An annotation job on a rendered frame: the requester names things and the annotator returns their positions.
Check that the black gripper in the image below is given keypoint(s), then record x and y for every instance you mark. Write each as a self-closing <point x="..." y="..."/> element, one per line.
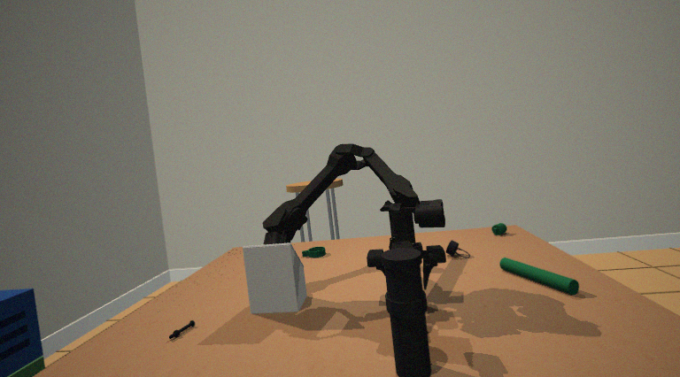
<point x="433" y="256"/>

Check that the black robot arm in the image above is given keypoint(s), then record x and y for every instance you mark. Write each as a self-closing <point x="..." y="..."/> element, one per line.
<point x="289" y="217"/>

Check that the black bolt with nut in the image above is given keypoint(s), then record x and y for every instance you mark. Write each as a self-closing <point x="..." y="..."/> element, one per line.
<point x="177" y="332"/>

